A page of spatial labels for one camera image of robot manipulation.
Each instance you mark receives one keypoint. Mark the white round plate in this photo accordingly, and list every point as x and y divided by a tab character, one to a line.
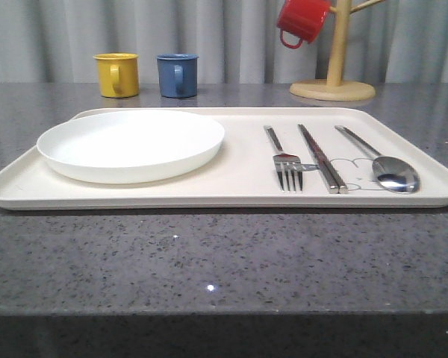
131	146

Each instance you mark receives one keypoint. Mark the cream rabbit tray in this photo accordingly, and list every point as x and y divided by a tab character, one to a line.
242	174

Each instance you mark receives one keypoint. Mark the yellow enamel mug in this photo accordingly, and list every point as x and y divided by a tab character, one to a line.
118	75

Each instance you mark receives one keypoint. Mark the silver metal fork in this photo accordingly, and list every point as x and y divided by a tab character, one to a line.
288	166

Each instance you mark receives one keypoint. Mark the blue enamel mug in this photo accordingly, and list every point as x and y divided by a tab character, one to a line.
177	74

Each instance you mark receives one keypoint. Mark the silver metal spoon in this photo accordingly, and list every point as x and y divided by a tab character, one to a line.
391	173

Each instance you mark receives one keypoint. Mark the red enamel mug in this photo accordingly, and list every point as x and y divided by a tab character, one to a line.
303	19

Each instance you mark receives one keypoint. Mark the grey curtain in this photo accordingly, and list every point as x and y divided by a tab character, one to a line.
236	41

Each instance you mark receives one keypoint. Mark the wooden mug tree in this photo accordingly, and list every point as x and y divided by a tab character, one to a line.
334	87

